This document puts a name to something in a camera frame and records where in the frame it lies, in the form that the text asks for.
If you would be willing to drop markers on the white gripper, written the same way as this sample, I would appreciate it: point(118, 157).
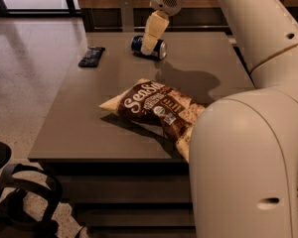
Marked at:
point(167, 0)

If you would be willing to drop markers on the blue pepsi can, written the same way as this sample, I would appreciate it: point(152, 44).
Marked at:
point(159, 52)

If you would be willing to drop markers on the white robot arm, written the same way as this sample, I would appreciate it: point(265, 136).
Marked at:
point(244, 147)

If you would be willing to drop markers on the dark blue snack bar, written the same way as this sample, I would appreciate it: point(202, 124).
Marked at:
point(91, 57)

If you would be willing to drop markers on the brown white chips bag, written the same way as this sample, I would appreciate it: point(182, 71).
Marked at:
point(159, 108)

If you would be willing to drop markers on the grey drawer cabinet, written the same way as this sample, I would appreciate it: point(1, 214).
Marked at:
point(122, 180)

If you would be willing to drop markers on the left metal bracket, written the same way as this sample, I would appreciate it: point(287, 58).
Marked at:
point(127, 16)

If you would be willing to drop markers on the black bag with straps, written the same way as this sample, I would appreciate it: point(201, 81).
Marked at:
point(14, 221)

